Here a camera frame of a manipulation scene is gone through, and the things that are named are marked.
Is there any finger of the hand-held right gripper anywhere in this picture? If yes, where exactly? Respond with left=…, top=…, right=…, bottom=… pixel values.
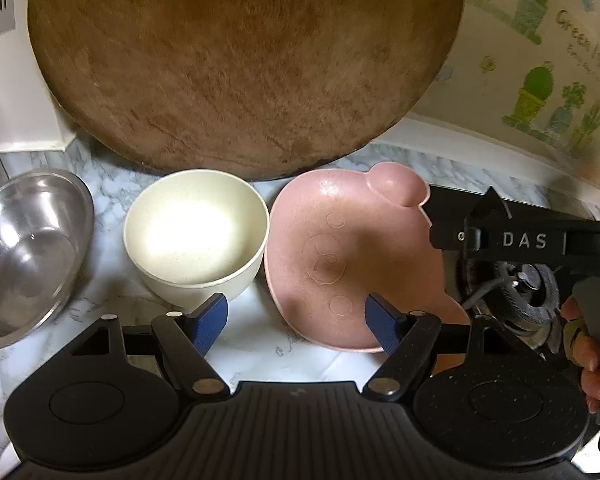
left=428, top=186, right=512, bottom=264

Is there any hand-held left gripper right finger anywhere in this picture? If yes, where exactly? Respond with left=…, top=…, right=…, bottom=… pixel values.
left=362, top=293, right=527, bottom=402

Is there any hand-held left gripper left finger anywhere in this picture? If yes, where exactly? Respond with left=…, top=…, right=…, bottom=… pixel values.
left=72, top=293, right=231, bottom=401

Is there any pink pig-shaped plate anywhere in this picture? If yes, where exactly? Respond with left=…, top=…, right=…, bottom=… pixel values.
left=264, top=161, right=473, bottom=354

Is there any cream bowl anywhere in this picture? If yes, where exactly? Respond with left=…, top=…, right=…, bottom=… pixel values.
left=124, top=169, right=271, bottom=304

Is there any stainless steel bowl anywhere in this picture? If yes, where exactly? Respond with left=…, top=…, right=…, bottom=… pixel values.
left=0, top=168, right=95, bottom=351

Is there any person's right hand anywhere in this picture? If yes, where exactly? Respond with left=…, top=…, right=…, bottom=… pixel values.
left=560, top=294, right=600, bottom=413

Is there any round wooden cutting board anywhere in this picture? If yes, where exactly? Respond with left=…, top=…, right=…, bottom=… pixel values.
left=27, top=0, right=466, bottom=182

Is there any cactus print wall sticker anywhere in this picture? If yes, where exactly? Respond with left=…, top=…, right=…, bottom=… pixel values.
left=405, top=0, right=600, bottom=196

